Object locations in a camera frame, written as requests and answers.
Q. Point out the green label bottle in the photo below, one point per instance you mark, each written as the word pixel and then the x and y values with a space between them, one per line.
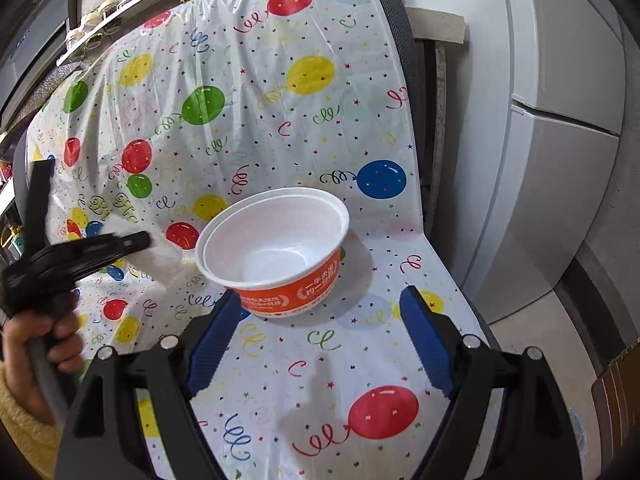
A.
pixel 16 242

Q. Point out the balloon print plastic sheet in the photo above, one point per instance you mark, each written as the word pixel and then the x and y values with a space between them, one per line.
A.
pixel 300 110

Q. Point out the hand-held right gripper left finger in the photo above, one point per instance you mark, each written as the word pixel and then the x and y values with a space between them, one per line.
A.
pixel 215 345

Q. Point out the white tissue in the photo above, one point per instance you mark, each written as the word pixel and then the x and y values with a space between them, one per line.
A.
pixel 162 260

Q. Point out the person's left hand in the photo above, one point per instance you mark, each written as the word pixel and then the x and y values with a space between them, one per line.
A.
pixel 20 355

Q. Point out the orange instant noodle bowl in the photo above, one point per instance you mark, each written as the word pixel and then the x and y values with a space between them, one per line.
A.
pixel 300 295

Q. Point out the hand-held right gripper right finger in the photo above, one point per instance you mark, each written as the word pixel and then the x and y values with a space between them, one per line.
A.
pixel 425 345

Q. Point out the white refrigerator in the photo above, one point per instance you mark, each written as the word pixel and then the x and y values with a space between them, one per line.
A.
pixel 550 60

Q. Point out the person's left forearm yellow sleeve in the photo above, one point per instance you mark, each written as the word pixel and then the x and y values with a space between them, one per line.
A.
pixel 20 435

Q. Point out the metal kitchen shelf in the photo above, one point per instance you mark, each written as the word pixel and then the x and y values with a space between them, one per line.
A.
pixel 150 0

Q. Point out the small glass jar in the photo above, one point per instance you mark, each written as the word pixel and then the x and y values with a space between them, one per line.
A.
pixel 91 21
pixel 108 9

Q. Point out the black microwave oven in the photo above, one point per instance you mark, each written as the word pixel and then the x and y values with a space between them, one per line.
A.
pixel 30 35

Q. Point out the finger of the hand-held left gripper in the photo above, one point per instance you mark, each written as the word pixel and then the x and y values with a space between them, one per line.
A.
pixel 100 252

